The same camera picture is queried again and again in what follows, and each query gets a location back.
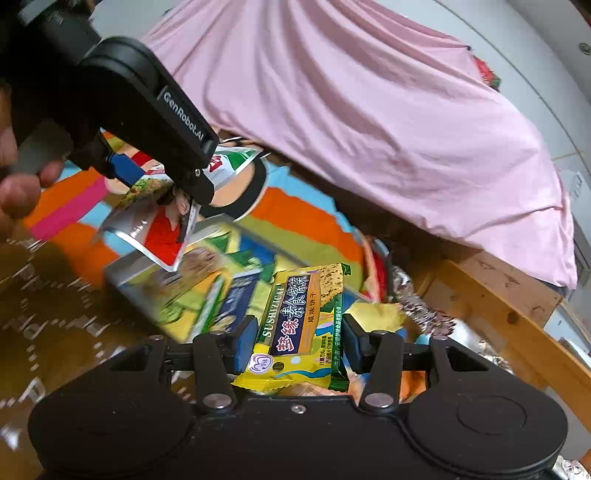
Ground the blue Ca Se packet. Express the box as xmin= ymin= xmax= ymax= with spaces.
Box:
xmin=207 ymin=269 xmax=262 ymax=333

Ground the white green bean snack bag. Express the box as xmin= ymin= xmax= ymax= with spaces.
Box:
xmin=99 ymin=146 xmax=263 ymax=272

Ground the yellow Sushizhai cracker packet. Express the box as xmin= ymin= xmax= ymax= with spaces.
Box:
xmin=232 ymin=263 xmax=351 ymax=394

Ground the person's left hand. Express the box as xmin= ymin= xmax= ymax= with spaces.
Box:
xmin=1 ymin=88 xmax=64 ymax=243

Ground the floral white quilt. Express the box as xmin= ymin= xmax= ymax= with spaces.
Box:
xmin=394 ymin=268 xmax=590 ymax=479

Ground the colourful striped monkey blanket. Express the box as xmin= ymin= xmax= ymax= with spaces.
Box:
xmin=24 ymin=136 xmax=386 ymax=302

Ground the pink hanging bed sheet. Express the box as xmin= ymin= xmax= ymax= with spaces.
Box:
xmin=144 ymin=1 xmax=577 ymax=288

